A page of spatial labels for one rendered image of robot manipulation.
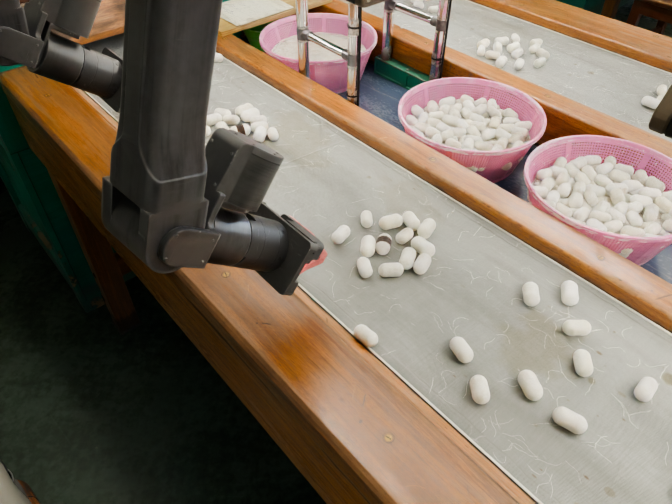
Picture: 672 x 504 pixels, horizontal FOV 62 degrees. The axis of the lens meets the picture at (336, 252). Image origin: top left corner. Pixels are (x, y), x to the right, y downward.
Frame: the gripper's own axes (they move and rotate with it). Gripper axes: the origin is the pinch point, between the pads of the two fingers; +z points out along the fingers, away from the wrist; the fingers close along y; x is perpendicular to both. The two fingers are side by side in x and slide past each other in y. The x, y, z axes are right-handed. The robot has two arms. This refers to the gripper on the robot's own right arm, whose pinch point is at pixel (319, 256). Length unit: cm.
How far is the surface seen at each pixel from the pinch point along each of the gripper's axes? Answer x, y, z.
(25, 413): 89, 71, 21
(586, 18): -64, 26, 82
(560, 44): -54, 24, 74
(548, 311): -7.6, -20.6, 20.9
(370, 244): -2.6, 1.8, 11.6
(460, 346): 0.2, -17.7, 8.9
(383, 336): 4.7, -9.8, 6.5
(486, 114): -30, 16, 47
